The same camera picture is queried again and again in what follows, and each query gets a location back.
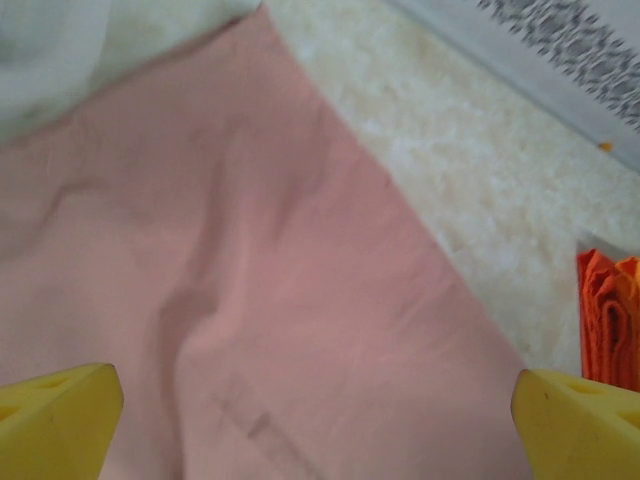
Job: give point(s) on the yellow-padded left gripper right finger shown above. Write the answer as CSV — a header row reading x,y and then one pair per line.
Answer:
x,y
580,435

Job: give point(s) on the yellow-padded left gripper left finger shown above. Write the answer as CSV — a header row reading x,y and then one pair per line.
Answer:
x,y
55,430

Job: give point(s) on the red-orange shorts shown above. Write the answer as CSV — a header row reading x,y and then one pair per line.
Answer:
x,y
595,310

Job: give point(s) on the yellow-orange shorts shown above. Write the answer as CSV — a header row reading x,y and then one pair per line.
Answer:
x,y
631,272

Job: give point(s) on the pink shorts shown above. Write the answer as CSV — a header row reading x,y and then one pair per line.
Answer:
x,y
250,250

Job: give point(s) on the small orange scrap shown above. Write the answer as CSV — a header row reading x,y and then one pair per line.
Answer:
x,y
606,146

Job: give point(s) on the white plastic basket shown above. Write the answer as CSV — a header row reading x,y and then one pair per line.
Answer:
x,y
50,50

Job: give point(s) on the aluminium table edge rail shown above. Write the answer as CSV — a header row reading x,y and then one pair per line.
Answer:
x,y
500,60

